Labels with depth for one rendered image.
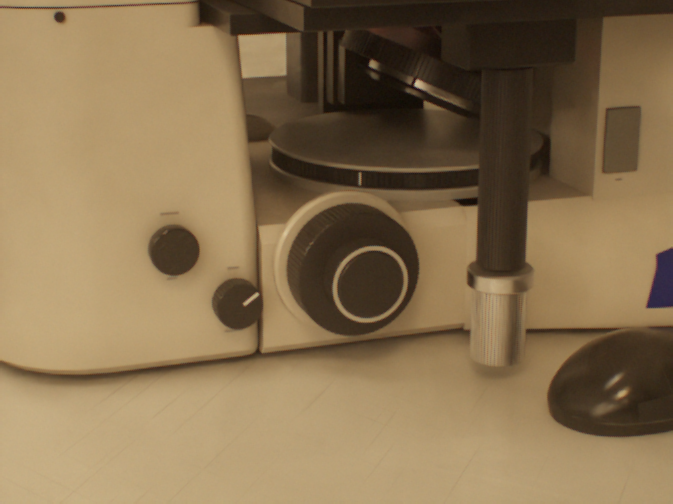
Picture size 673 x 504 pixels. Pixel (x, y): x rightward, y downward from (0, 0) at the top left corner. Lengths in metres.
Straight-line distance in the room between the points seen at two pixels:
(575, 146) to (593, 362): 0.16
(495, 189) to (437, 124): 0.19
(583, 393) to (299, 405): 0.13
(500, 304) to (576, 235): 0.09
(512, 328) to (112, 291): 0.19
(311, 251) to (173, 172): 0.08
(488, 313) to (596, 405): 0.07
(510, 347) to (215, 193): 0.16
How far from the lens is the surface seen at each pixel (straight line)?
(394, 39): 0.75
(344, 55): 0.84
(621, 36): 0.73
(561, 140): 0.77
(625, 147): 0.74
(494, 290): 0.65
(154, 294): 0.67
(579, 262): 0.73
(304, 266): 0.65
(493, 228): 0.65
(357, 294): 0.65
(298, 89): 1.31
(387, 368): 0.69
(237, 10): 0.62
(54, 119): 0.64
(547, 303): 0.73
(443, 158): 0.74
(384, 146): 0.77
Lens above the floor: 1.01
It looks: 17 degrees down
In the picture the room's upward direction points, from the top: straight up
